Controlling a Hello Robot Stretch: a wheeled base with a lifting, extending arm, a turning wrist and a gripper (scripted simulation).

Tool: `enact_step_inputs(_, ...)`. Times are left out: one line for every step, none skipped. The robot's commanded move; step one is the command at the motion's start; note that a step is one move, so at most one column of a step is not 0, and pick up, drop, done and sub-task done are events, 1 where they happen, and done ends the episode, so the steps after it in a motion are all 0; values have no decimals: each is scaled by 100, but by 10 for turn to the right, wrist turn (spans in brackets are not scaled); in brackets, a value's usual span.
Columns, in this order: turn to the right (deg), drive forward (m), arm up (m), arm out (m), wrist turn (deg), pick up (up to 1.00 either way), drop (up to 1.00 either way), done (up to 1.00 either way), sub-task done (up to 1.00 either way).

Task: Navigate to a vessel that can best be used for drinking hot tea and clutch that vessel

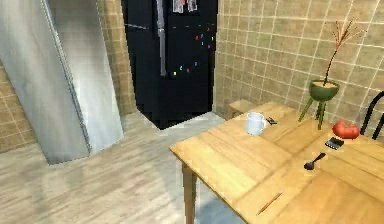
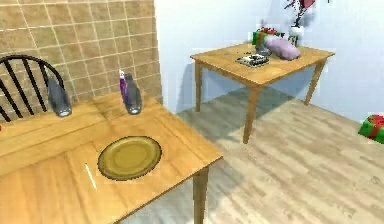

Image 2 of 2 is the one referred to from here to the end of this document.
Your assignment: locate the thin silver knife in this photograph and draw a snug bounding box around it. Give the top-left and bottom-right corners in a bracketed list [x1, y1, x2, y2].
[84, 162, 98, 191]

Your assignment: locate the olive green round plate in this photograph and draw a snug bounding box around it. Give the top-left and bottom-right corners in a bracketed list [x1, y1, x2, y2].
[97, 135, 163, 182]

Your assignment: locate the purple spray bottle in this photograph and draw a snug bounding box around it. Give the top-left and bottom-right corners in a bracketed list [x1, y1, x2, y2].
[118, 69, 129, 105]

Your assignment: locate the white vase with red plant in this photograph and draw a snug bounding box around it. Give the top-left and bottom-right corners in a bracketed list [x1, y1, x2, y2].
[283, 0, 317, 47]

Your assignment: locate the lilac pillow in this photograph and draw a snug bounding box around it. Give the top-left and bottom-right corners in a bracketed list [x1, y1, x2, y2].
[264, 35, 302, 61]

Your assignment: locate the small grey cup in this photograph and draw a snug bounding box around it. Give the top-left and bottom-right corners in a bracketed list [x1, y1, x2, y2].
[255, 44, 272, 57]

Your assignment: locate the large wooden dining table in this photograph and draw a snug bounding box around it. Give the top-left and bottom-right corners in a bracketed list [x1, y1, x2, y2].
[0, 89, 224, 224]

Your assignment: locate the small wooden side table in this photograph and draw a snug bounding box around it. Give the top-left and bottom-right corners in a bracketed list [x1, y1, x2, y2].
[190, 41, 336, 145]

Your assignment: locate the black spindle-back chair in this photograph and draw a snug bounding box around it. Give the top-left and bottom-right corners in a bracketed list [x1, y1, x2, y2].
[0, 54, 66, 123]

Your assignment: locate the green gift box red ribbon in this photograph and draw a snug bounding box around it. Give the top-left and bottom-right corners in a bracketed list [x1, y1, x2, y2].
[358, 114, 384, 145]
[251, 27, 283, 47]

